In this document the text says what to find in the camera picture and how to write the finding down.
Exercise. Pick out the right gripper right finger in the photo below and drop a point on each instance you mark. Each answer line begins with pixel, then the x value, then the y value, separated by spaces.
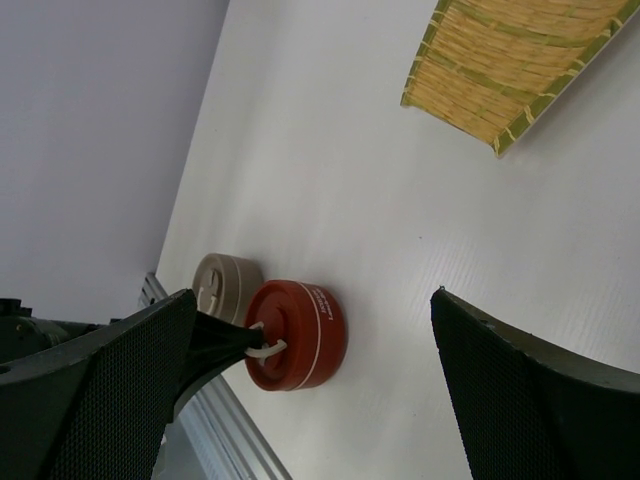
pixel 529 409

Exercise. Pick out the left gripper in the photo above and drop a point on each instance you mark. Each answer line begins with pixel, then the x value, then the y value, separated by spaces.
pixel 23 335

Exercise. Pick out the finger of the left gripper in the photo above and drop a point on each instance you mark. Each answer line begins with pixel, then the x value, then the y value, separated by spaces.
pixel 215 346

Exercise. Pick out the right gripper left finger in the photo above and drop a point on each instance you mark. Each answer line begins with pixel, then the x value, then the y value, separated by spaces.
pixel 97 418

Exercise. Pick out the beige lid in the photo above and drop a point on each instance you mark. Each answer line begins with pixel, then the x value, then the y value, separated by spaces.
pixel 217 287

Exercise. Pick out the beige steel container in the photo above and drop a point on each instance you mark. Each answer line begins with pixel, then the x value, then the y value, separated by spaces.
pixel 245 279

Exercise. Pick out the red lid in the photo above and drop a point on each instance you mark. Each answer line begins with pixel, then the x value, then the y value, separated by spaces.
pixel 285 312

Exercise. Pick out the red steel container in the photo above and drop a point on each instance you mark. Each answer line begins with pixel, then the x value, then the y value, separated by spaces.
pixel 331 336

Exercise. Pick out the yellow bamboo tray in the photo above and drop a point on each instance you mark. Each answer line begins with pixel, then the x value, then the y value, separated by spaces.
pixel 492 68

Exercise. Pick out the aluminium front rail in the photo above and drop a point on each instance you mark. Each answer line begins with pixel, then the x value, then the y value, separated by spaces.
pixel 224 438

